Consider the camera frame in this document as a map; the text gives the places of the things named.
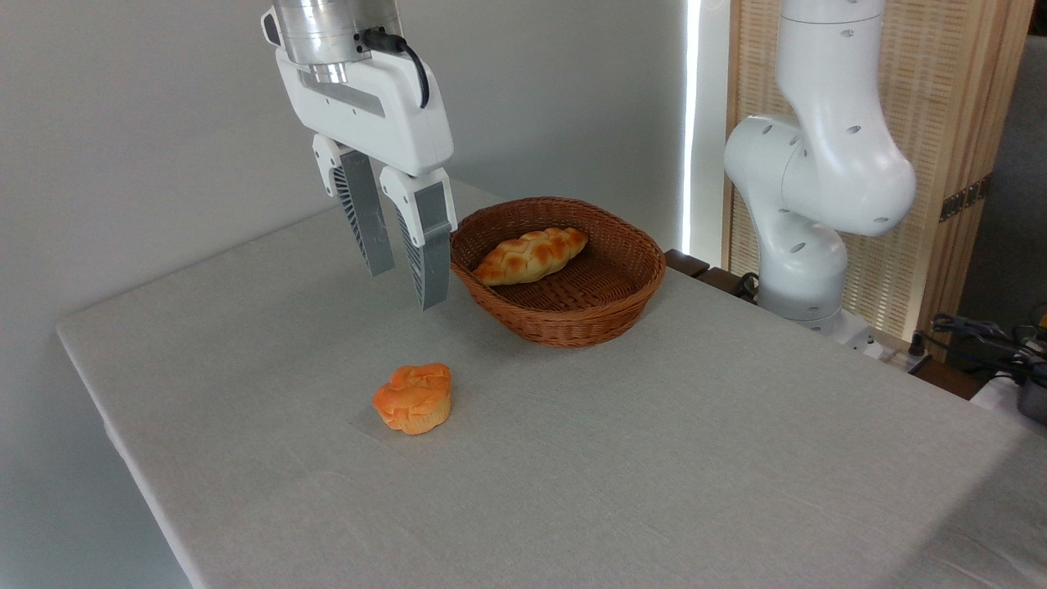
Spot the white power strip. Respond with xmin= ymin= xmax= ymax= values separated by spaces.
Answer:
xmin=851 ymin=326 xmax=934 ymax=375

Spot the grey tablecloth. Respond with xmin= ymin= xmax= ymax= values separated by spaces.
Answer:
xmin=56 ymin=176 xmax=1047 ymax=589

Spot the wooden folding screen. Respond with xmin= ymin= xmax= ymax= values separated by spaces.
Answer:
xmin=724 ymin=0 xmax=1036 ymax=362

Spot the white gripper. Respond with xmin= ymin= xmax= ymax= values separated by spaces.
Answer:
xmin=261 ymin=7 xmax=458 ymax=312

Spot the black cable bundle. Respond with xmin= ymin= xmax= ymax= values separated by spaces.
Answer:
xmin=928 ymin=312 xmax=1047 ymax=387

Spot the brass screen hinge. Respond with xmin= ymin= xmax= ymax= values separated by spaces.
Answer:
xmin=938 ymin=173 xmax=995 ymax=223

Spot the braided golden bread loaf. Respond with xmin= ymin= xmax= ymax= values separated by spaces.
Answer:
xmin=472 ymin=227 xmax=590 ymax=286

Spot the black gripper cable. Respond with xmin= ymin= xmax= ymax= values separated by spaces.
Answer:
xmin=363 ymin=28 xmax=431 ymax=110

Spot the orange muffin-shaped bread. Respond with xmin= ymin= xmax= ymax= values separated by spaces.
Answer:
xmin=372 ymin=362 xmax=453 ymax=436

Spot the dark wooden side table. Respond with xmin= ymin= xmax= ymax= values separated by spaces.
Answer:
xmin=663 ymin=249 xmax=763 ymax=305

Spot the brown wicker basket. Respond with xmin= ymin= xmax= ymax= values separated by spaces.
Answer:
xmin=449 ymin=196 xmax=667 ymax=350

